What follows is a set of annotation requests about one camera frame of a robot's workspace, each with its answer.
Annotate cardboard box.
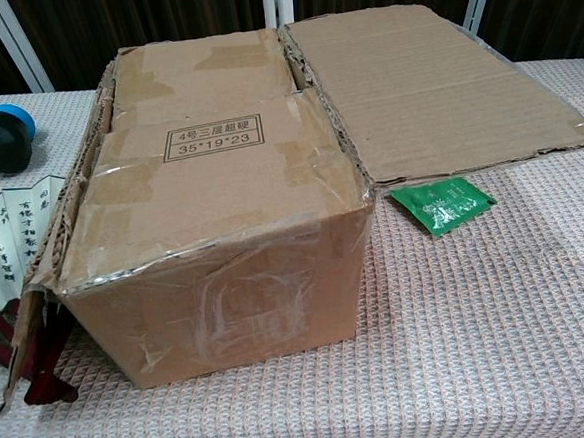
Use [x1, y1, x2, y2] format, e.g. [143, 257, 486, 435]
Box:
[0, 0, 584, 417]

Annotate green tea sachet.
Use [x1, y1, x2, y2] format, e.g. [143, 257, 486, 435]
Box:
[388, 173, 501, 242]

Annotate pink waffle tablecloth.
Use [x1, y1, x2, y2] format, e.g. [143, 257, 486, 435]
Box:
[0, 54, 584, 438]

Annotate calligraphy folding fan, red ribs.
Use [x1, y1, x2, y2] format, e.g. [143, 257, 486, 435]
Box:
[0, 175, 83, 409]

